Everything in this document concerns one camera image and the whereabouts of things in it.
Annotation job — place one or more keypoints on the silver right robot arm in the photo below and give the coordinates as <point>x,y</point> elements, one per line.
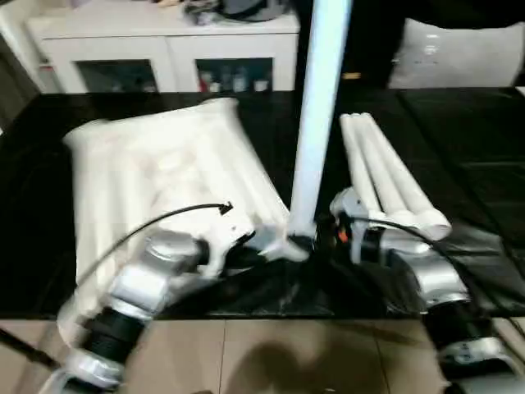
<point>430,271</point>

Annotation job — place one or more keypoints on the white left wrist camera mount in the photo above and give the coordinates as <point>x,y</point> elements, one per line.
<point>225,234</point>

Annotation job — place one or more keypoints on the white plastic table leg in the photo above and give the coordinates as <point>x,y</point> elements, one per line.
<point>385,176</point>
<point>324,102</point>
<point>361,172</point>
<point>414,193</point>

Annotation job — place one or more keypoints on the black box with gold label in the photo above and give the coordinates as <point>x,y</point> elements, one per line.
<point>369,41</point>

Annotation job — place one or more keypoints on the black metal frame leg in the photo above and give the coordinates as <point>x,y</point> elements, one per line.
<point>28,349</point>

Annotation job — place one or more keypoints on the white plastic table top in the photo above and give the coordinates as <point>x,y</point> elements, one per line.
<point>164,164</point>

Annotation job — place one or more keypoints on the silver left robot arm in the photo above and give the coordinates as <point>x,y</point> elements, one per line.
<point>139,283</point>

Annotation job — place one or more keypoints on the white cabinet with glass doors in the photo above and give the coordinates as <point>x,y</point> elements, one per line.
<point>164,45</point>

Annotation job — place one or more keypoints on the small red bottle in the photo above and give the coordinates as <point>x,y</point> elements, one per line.
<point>204,82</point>

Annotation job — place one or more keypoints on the black work mat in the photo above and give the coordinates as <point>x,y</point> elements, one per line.
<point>471,156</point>

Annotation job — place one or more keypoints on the black tangled item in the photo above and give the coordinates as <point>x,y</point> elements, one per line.
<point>201,12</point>

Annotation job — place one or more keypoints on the grey round appliance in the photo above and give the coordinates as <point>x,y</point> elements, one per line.
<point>254,8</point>

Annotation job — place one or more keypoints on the grey printed cushion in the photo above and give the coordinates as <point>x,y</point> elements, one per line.
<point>459,53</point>

